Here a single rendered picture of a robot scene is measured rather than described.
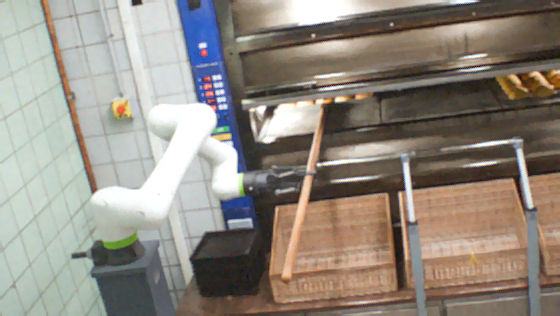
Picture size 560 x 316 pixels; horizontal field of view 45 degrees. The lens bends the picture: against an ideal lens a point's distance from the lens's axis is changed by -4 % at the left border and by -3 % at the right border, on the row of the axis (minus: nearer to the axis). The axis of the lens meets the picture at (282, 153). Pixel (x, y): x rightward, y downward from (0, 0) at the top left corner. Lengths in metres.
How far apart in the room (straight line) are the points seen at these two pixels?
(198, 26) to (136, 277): 1.33
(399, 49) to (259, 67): 0.65
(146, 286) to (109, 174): 1.34
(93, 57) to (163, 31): 0.38
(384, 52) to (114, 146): 1.41
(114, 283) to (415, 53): 1.69
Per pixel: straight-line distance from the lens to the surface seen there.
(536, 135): 3.47
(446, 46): 3.27
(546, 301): 3.21
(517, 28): 3.31
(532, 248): 3.00
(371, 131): 3.36
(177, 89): 3.42
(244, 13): 3.28
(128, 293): 2.47
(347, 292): 3.15
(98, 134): 3.62
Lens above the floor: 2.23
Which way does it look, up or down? 19 degrees down
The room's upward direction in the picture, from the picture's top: 10 degrees counter-clockwise
